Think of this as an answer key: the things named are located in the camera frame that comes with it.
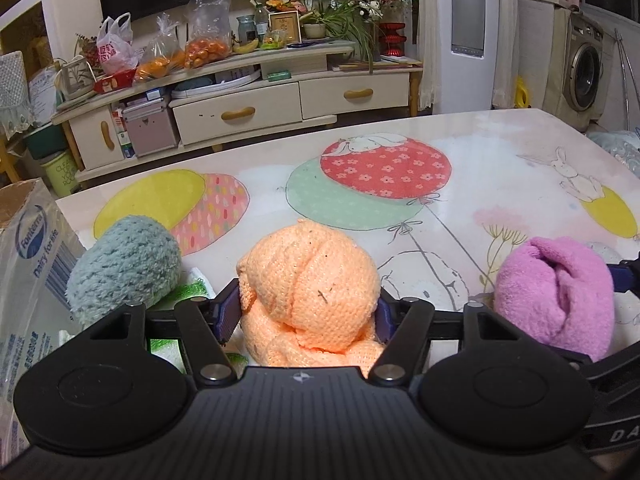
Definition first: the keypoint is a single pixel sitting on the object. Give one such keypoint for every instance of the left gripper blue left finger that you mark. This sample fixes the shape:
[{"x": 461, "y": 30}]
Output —
[{"x": 205, "y": 326}]

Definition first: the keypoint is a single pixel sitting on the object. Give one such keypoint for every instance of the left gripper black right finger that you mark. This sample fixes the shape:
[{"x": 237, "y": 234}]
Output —
[{"x": 402, "y": 325}]

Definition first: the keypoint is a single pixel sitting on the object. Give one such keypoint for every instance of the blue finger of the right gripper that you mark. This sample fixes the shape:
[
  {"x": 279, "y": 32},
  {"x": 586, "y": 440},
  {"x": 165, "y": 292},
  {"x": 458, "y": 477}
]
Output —
[{"x": 626, "y": 276}]

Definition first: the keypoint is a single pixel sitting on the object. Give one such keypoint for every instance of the pink purple towel roll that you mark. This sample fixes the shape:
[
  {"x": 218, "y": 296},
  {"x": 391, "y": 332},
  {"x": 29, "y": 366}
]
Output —
[{"x": 559, "y": 292}]

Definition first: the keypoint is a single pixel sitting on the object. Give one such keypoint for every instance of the teal fluffy towel roll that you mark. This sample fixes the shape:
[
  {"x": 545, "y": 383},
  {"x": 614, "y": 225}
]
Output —
[{"x": 136, "y": 262}]

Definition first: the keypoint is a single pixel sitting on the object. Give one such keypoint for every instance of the orange knitted cloth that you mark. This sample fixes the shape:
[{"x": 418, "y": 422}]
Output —
[{"x": 308, "y": 298}]

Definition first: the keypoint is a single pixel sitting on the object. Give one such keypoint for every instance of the green striped white cloth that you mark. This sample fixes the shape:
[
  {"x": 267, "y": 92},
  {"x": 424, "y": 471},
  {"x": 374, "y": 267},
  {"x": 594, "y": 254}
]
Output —
[{"x": 161, "y": 331}]

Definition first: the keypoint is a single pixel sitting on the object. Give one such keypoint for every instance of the open cardboard box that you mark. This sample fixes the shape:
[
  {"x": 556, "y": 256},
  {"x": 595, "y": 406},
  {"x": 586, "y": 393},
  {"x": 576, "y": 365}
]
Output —
[{"x": 38, "y": 251}]

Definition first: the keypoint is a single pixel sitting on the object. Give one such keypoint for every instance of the front load washing machine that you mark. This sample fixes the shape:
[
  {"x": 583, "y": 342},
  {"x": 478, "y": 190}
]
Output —
[{"x": 576, "y": 69}]

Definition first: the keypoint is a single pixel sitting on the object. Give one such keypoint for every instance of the pink storage box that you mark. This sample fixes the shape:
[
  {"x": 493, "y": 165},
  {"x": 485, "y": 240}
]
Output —
[{"x": 150, "y": 127}]

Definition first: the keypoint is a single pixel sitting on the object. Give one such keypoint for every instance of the yellow detergent bottle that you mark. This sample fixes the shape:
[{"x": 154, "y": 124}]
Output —
[{"x": 521, "y": 94}]

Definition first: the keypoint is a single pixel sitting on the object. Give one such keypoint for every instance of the green waste bin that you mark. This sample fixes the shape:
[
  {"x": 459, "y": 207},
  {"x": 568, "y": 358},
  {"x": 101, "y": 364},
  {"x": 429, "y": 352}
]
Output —
[{"x": 60, "y": 168}]

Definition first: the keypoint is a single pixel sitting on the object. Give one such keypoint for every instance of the cream TV cabinet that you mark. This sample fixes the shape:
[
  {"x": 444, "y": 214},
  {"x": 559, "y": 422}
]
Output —
[{"x": 291, "y": 89}]

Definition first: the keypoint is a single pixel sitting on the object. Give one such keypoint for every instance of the red snack tray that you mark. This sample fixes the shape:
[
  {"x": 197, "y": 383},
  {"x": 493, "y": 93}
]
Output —
[{"x": 115, "y": 82}]

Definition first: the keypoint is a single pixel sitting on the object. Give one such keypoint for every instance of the small bag of oranges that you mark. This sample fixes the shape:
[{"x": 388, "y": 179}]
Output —
[{"x": 163, "y": 54}]

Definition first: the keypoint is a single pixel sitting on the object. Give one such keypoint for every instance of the bananas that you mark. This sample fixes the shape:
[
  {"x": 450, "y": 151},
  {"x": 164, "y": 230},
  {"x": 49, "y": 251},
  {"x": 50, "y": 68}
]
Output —
[{"x": 250, "y": 46}]

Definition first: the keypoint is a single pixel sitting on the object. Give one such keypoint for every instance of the white red plastic bag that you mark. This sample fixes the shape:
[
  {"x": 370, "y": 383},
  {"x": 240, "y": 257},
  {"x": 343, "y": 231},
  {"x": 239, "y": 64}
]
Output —
[{"x": 114, "y": 42}]

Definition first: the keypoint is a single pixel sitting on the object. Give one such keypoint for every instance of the glass jar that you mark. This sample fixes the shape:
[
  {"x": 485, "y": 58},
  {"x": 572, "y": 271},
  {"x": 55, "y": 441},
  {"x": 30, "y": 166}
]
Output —
[{"x": 247, "y": 31}]

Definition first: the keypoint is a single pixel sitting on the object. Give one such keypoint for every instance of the clear bag of oranges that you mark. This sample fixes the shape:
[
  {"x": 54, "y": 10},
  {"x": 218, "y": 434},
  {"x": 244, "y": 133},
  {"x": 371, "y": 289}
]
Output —
[{"x": 209, "y": 33}]

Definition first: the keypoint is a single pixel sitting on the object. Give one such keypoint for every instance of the red stacked ornament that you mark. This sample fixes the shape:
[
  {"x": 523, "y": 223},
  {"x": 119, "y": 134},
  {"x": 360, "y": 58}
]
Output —
[{"x": 391, "y": 39}]

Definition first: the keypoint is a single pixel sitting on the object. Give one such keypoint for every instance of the white air conditioner tower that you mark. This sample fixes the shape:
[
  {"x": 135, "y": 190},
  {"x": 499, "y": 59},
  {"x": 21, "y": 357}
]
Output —
[{"x": 475, "y": 57}]

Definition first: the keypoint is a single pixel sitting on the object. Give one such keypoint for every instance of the artificial flower bouquet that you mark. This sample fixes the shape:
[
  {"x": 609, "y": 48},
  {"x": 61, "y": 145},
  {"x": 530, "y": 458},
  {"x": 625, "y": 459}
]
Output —
[{"x": 353, "y": 20}]

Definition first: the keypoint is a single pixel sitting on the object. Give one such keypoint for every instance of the wooden photo frame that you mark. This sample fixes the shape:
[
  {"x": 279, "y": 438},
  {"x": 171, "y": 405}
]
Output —
[{"x": 288, "y": 22}]

